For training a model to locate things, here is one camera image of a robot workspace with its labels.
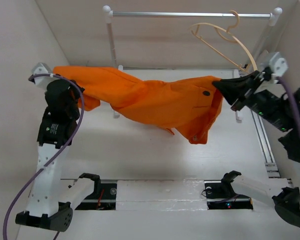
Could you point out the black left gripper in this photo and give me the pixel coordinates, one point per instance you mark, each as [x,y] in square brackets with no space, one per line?
[78,89]

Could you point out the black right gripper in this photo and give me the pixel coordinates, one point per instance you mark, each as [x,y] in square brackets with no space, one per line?
[244,88]

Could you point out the orange trousers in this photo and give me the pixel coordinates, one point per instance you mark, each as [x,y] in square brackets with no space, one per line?
[190,106]

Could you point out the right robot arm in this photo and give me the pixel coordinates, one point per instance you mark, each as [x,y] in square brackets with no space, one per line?
[283,113]

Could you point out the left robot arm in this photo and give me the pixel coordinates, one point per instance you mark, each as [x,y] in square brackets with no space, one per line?
[47,209]

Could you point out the beige plastic hanger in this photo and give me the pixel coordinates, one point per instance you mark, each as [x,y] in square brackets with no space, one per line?
[227,36]

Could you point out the white clothes rack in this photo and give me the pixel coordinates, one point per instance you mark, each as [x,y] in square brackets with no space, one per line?
[110,14]

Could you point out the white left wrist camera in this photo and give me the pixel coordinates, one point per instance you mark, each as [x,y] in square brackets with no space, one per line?
[41,76]

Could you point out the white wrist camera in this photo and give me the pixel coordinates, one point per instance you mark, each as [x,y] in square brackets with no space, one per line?
[41,76]
[274,66]

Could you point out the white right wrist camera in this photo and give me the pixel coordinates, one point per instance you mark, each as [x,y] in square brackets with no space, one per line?
[274,66]

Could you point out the aluminium rail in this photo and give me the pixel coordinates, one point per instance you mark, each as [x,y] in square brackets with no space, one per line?
[270,162]

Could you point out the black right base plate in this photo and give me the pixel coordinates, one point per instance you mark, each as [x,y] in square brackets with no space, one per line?
[221,196]

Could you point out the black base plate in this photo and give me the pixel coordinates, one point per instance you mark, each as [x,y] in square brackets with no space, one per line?
[221,196]
[104,200]

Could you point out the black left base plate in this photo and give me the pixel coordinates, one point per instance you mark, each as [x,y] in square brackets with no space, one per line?
[104,200]

